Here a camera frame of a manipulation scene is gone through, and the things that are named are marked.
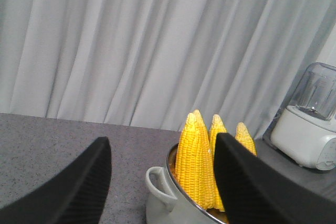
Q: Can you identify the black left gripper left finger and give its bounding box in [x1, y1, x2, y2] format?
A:
[1, 137, 112, 223]

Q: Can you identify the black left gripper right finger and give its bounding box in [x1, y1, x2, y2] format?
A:
[214, 133, 335, 223]

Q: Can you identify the yellow corn cob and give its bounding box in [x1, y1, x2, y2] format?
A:
[235, 122, 257, 156]
[208, 114, 227, 212]
[175, 110, 215, 210]

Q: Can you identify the white blender appliance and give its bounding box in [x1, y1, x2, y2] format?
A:
[270, 62, 335, 170]

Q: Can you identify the green electric cooking pot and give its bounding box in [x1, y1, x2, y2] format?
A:
[145, 145, 228, 223]

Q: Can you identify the white pleated curtain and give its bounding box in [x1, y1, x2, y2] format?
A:
[1, 0, 335, 137]

